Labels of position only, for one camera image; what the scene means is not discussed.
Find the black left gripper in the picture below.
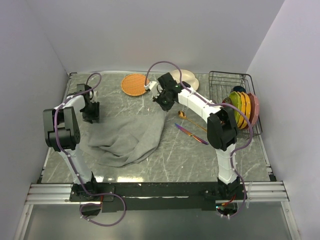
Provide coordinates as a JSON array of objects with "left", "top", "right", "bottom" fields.
[{"left": 81, "top": 100, "right": 100, "bottom": 124}]

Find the grey cloth napkin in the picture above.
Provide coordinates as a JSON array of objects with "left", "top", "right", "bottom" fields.
[{"left": 80, "top": 110, "right": 167, "bottom": 167}]

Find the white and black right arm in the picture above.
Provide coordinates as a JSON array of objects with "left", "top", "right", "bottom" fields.
[{"left": 144, "top": 72, "right": 240, "bottom": 200}]

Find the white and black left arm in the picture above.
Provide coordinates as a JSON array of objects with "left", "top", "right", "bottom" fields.
[{"left": 43, "top": 83, "right": 100, "bottom": 201}]

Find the gold spoon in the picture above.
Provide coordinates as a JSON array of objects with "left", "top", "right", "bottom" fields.
[{"left": 177, "top": 110, "right": 207, "bottom": 132}]

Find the cream divided plate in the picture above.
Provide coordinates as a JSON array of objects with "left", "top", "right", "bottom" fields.
[{"left": 170, "top": 69, "right": 200, "bottom": 91}]

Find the orange woven round coaster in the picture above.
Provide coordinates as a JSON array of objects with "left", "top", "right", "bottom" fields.
[{"left": 121, "top": 73, "right": 147, "bottom": 97}]

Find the iridescent purple knife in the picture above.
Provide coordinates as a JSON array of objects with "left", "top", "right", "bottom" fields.
[{"left": 174, "top": 123, "right": 209, "bottom": 145}]

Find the red patterned plate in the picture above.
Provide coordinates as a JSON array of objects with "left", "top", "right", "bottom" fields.
[{"left": 222, "top": 97, "right": 233, "bottom": 105}]

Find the green scalloped plate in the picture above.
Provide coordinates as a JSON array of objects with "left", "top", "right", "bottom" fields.
[{"left": 229, "top": 91, "right": 242, "bottom": 128}]

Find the dark blue bowl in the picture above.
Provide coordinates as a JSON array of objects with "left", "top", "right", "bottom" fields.
[{"left": 231, "top": 85, "right": 247, "bottom": 93}]

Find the yellow scalloped plate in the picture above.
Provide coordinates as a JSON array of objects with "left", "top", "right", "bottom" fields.
[{"left": 237, "top": 92, "right": 247, "bottom": 129}]

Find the orange scalloped plate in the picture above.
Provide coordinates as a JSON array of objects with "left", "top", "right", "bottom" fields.
[{"left": 244, "top": 93, "right": 252, "bottom": 119}]

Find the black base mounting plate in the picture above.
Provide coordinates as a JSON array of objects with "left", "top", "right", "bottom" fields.
[{"left": 69, "top": 181, "right": 247, "bottom": 213}]

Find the black wire dish rack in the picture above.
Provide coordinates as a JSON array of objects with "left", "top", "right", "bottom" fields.
[{"left": 208, "top": 71, "right": 263, "bottom": 139}]

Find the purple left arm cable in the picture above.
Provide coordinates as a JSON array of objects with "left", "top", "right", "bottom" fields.
[{"left": 53, "top": 72, "right": 127, "bottom": 228}]

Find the aluminium frame rail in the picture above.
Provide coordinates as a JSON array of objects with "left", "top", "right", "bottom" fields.
[{"left": 24, "top": 181, "right": 289, "bottom": 205}]

